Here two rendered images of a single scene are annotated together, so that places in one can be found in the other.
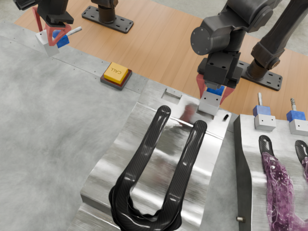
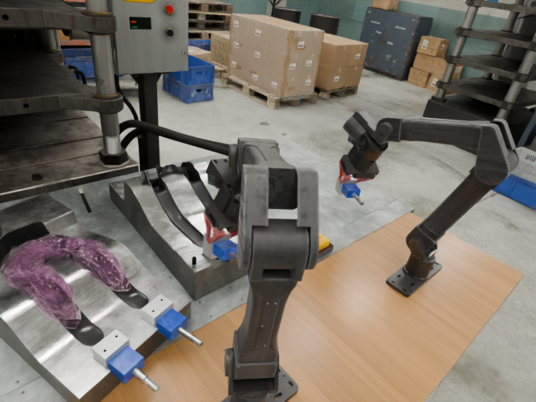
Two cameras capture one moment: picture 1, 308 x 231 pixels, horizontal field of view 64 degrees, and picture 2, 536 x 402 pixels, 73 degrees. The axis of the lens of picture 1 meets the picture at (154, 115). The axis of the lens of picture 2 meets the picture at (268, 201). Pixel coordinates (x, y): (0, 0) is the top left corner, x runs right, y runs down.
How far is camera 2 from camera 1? 103 cm
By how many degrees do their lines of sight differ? 76
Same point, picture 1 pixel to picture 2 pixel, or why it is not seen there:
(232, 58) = (224, 179)
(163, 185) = (173, 191)
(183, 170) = (175, 217)
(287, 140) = (115, 326)
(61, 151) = not seen: hidden behind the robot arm
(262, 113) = (170, 314)
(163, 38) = (369, 317)
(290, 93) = not seen: outside the picture
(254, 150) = (140, 284)
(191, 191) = (155, 202)
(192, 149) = (186, 230)
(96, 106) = not seen: hidden behind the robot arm
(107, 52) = (355, 255)
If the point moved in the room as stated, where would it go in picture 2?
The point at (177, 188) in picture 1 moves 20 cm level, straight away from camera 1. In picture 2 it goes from (164, 199) to (184, 244)
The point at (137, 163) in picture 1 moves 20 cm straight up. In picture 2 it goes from (202, 195) to (205, 129)
